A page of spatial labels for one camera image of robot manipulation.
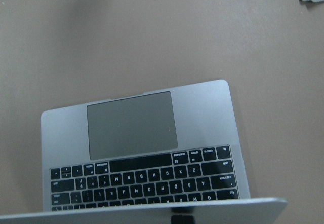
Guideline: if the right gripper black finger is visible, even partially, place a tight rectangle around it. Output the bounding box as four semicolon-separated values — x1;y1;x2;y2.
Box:
171;215;194;224

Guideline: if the grey laptop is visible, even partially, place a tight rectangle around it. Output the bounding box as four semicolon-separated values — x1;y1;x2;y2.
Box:
1;80;287;223

